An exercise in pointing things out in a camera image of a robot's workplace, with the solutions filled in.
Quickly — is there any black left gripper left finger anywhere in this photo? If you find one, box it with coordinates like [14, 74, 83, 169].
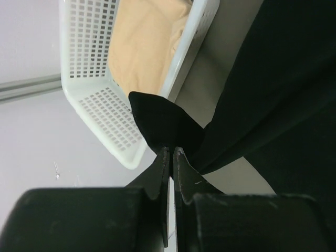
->
[1, 148, 170, 251]

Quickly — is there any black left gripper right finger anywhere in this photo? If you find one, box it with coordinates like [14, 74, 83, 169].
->
[173, 148, 335, 251]

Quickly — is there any black t shirt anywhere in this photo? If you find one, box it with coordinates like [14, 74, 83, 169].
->
[129, 1, 335, 205]

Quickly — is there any white perforated plastic basket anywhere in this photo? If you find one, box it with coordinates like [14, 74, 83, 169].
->
[59, 1, 219, 170]

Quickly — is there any beige folded t shirt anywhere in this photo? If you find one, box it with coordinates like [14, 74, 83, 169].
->
[108, 0, 192, 95]

